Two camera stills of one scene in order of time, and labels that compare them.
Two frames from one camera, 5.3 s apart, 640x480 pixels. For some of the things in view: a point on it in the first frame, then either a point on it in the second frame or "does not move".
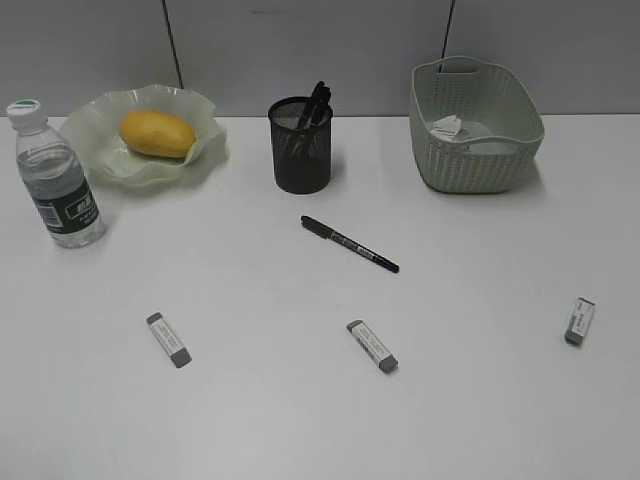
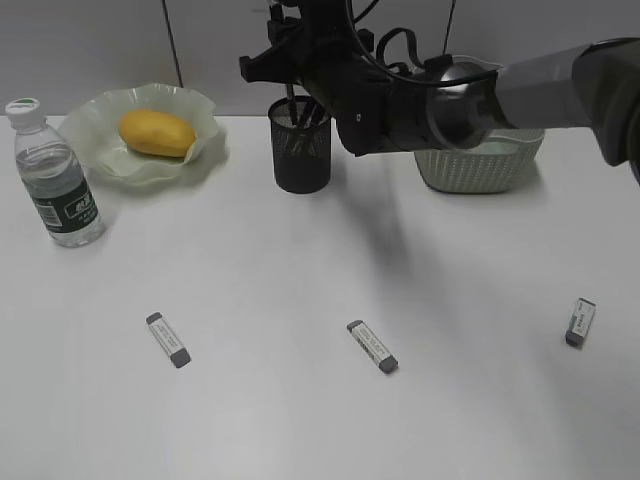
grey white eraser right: [580, 319] does not move
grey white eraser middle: [383, 358] does not move
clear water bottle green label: [54, 179] does not move
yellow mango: [156, 133] does not move
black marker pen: [316, 99] to [293, 111]
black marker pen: [328, 232] to [292, 104]
